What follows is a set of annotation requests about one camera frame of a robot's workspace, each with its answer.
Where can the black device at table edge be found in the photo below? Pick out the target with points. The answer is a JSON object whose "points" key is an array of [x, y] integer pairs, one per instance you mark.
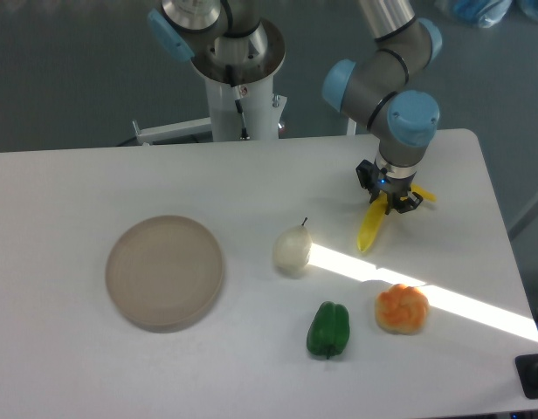
{"points": [[527, 368]]}

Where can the yellow toy banana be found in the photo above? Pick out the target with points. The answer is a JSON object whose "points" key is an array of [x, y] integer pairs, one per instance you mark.
{"points": [[373, 219]]}

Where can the orange toy bread roll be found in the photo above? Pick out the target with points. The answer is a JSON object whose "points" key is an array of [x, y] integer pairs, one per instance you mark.
{"points": [[401, 309]]}

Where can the white clamp post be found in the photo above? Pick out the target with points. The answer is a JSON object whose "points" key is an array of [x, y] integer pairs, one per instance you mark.
{"points": [[351, 128]]}

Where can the green toy bell pepper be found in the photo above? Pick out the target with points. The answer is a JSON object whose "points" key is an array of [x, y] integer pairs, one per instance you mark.
{"points": [[329, 332]]}

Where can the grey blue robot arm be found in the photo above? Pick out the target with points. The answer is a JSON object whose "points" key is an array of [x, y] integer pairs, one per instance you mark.
{"points": [[373, 94]]}

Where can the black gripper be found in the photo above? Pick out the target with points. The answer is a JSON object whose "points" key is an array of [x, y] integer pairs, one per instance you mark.
{"points": [[381, 176]]}

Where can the blue plastic bag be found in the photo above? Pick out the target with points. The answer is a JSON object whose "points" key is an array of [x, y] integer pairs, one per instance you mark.
{"points": [[485, 14]]}

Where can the beige round plate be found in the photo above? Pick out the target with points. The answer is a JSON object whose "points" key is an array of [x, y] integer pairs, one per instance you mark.
{"points": [[165, 273]]}

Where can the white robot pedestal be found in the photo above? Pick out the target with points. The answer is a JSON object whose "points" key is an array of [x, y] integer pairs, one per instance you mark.
{"points": [[238, 77]]}

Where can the white toy pear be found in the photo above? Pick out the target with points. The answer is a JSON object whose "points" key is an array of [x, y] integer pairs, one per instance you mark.
{"points": [[292, 249]]}

